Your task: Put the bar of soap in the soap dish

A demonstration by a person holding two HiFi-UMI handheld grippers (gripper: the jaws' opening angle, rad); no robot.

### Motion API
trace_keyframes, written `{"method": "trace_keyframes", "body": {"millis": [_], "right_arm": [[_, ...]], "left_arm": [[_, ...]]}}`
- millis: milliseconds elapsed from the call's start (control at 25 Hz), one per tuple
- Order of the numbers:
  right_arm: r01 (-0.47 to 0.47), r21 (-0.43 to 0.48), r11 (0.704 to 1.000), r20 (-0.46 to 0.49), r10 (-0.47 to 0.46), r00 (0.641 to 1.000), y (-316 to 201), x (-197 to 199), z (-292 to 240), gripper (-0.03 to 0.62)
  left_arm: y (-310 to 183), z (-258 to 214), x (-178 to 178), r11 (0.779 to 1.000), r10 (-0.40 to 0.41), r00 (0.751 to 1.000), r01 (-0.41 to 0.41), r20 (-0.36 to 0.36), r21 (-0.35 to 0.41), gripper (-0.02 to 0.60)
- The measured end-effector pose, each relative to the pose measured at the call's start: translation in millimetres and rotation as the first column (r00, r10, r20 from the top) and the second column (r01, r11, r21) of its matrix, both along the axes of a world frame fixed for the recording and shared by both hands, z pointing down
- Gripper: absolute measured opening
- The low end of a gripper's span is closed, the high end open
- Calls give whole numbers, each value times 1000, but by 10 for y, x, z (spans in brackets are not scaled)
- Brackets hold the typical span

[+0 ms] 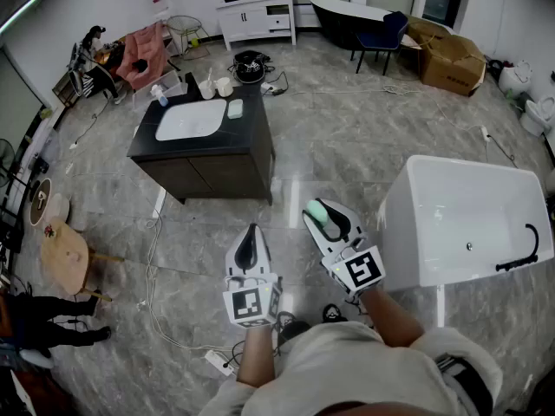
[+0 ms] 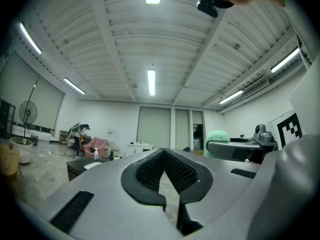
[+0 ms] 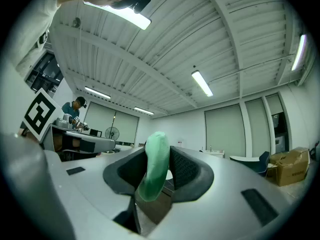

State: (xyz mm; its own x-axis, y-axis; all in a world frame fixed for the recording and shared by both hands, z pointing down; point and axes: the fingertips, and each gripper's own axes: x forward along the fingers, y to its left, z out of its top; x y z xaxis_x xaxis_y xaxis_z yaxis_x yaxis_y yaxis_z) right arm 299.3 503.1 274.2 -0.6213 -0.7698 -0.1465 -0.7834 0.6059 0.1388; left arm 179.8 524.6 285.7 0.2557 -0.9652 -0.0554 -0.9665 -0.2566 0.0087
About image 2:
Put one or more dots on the white round ottoman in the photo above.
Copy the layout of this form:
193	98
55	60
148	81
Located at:
24	156

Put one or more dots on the black head-mounted camera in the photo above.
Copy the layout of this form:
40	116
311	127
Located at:
207	7

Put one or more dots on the pink armchair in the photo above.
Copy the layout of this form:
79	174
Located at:
96	144

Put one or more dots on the white vanity cabinet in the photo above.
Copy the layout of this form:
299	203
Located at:
138	149

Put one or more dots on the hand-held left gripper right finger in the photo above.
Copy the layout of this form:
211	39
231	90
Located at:
203	181

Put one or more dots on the white water dispenser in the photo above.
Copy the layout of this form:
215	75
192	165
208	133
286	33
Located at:
111	134

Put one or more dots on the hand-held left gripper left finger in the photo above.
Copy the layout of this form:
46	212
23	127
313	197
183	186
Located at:
130	181

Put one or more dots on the white low cabinet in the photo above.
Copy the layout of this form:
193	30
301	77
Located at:
42	134

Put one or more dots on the grey roller blind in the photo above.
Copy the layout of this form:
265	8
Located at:
45	104

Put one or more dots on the small black box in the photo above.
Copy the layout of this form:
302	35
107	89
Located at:
34	140

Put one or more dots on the yellow wooden table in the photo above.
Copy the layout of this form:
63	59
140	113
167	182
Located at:
8	159

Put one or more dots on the round white table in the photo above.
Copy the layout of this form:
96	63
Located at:
20	141

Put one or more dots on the wall air conditioner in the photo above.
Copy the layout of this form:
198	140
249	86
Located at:
255	86

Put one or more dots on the black standing fan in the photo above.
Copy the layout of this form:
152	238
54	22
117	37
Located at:
28	112

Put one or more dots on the green chair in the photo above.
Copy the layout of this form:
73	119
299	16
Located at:
217	136

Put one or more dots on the dark table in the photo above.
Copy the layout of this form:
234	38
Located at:
76	169

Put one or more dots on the black shelf frame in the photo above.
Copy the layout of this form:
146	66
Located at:
6	119

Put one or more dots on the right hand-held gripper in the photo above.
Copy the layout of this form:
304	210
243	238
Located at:
262	136

